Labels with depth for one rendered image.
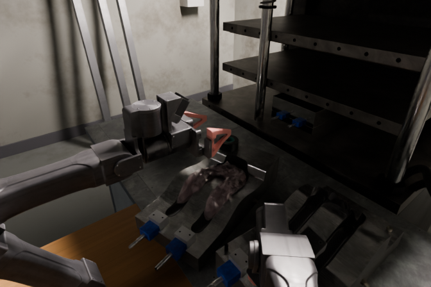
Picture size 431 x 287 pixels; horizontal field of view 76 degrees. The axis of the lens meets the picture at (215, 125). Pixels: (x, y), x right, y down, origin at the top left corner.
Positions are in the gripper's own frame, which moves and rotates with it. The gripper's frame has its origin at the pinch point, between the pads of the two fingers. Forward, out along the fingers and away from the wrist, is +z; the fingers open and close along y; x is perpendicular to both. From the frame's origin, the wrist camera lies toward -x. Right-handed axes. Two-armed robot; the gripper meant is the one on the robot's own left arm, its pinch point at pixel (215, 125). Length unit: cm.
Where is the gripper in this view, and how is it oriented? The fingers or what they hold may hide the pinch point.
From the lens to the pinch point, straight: 68.2
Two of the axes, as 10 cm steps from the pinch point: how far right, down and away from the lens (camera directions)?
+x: -0.2, 8.9, 4.5
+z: 7.9, -2.7, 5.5
